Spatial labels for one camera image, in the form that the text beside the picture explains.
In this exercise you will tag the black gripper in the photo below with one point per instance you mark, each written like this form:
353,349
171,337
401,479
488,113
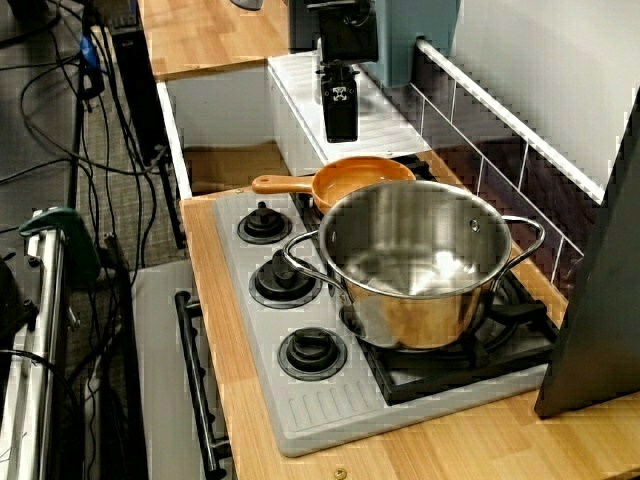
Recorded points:
350,35

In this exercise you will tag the orange plastic toy pan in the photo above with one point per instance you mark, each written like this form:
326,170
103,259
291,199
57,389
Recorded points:
350,175

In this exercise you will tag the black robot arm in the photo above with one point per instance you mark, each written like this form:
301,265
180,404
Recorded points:
340,4

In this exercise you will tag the teal robot base box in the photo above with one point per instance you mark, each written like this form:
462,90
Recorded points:
415,40

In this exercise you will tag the white toy sink basin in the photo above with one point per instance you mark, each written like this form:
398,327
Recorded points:
225,110

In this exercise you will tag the brown cardboard sheet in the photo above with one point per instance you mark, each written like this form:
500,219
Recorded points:
230,170

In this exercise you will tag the black stove knob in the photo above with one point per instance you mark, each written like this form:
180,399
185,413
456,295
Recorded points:
310,355
282,282
262,225

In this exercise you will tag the black metal stand leg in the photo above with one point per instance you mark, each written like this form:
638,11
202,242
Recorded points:
172,210

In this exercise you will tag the black tower case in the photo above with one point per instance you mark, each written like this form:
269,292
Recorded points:
135,90

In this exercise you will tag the stainless steel pot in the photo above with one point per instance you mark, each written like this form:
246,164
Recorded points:
410,315

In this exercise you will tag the grey toy stove panel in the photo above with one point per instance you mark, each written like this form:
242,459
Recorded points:
325,410

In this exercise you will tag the green clamp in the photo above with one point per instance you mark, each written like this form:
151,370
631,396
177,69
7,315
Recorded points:
75,240

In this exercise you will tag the white toy oven door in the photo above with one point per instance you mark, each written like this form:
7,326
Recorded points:
160,350

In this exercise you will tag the black side panel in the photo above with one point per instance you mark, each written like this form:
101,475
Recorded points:
600,300

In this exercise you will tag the black device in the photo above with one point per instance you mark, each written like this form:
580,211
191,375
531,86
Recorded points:
12,300

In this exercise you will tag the aluminium frame rail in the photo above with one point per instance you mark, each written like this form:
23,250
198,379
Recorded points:
35,350

